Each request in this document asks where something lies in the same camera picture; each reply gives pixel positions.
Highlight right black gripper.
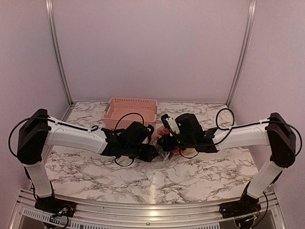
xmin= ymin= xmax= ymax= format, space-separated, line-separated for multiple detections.
xmin=158 ymin=133 xmax=195 ymax=152

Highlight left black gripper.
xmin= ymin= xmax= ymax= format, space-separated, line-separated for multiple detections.
xmin=124 ymin=144 xmax=157 ymax=162

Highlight red fake strawberries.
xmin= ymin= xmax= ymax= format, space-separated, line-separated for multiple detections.
xmin=152 ymin=127 xmax=169 ymax=141

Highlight clear zip top bag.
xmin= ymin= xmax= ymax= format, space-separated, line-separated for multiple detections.
xmin=150 ymin=133 xmax=199 ymax=165

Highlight yellow fake lemon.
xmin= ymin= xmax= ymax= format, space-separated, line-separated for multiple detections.
xmin=183 ymin=148 xmax=197 ymax=156

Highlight red fake pepper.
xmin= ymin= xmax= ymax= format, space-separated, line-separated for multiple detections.
xmin=171 ymin=148 xmax=183 ymax=155

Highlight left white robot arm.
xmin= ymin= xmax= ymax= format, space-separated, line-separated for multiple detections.
xmin=17 ymin=109 xmax=158 ymax=212

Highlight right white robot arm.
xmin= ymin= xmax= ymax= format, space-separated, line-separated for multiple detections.
xmin=158 ymin=113 xmax=299 ymax=214

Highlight pink perforated plastic basket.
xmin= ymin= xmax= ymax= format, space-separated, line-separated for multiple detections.
xmin=103 ymin=97 xmax=158 ymax=130

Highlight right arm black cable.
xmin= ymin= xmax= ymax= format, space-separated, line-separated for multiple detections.
xmin=181 ymin=108 xmax=301 ymax=158

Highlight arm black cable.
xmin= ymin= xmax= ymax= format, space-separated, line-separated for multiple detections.
xmin=8 ymin=113 xmax=146 ymax=167
xmin=181 ymin=108 xmax=301 ymax=158

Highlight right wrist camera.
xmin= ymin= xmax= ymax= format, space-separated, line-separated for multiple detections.
xmin=161 ymin=114 xmax=180 ymax=135

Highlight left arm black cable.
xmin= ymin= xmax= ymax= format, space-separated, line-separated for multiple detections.
xmin=8 ymin=113 xmax=146 ymax=167

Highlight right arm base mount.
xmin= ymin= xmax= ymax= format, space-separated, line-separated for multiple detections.
xmin=219 ymin=187 xmax=261 ymax=219

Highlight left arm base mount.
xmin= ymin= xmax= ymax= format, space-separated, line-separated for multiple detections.
xmin=33 ymin=189 xmax=76 ymax=217

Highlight front aluminium rail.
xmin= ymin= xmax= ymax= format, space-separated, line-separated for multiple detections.
xmin=9 ymin=194 xmax=286 ymax=229

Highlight right aluminium frame post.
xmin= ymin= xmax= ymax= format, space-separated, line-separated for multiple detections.
xmin=226 ymin=0 xmax=257 ymax=107

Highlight aluminium frame post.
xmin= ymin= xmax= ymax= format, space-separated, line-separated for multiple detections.
xmin=226 ymin=0 xmax=257 ymax=107
xmin=45 ymin=0 xmax=73 ymax=106

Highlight left aluminium frame post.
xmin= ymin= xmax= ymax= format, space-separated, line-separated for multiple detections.
xmin=45 ymin=0 xmax=73 ymax=106

